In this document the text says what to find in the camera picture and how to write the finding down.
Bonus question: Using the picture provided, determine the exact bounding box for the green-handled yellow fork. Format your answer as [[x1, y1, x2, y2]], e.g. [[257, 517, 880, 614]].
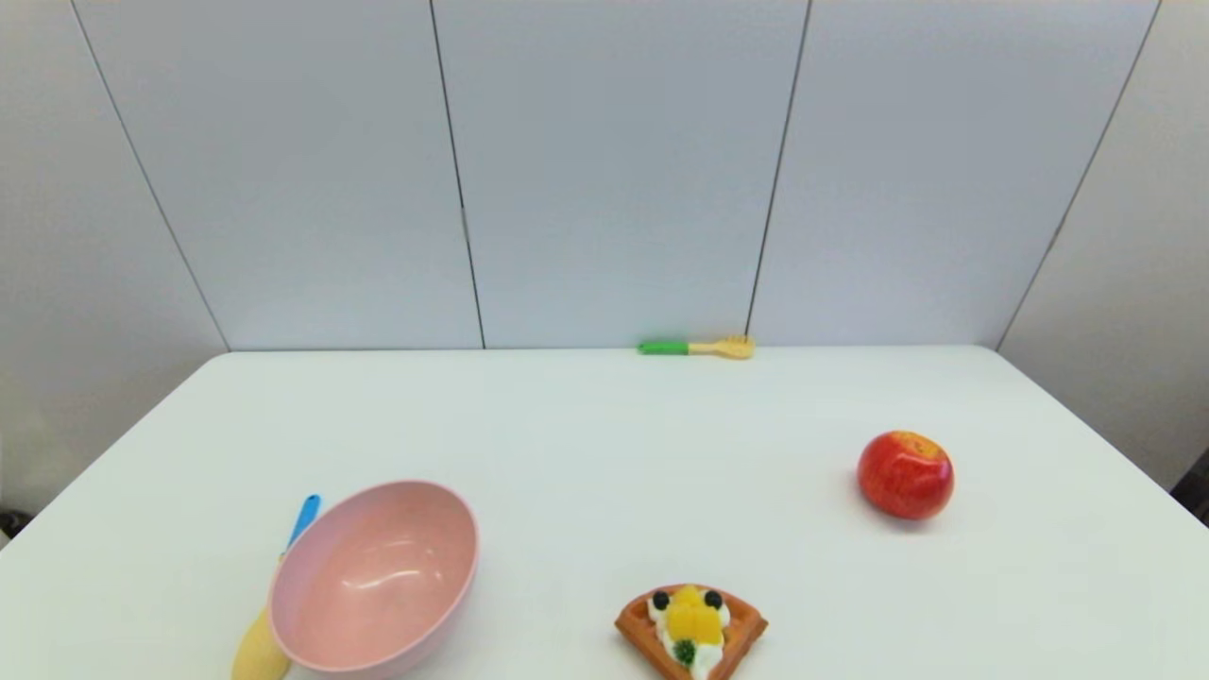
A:
[[638, 335, 757, 361]]

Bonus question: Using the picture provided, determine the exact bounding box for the pink bowl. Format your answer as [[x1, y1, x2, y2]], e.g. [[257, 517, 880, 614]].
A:
[[267, 481, 479, 679]]

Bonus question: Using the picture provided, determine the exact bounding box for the dark object beside table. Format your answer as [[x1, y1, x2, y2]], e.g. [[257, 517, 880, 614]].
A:
[[1171, 449, 1209, 525]]

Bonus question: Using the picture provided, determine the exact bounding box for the blue-handled yellow spoon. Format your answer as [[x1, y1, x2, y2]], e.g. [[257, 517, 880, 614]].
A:
[[232, 494, 322, 680]]

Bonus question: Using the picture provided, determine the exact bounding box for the red apple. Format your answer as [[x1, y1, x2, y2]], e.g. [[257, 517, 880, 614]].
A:
[[857, 431, 955, 521]]

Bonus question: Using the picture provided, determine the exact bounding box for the waffle with fruit topping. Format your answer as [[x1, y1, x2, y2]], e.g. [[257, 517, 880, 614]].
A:
[[614, 584, 769, 680]]

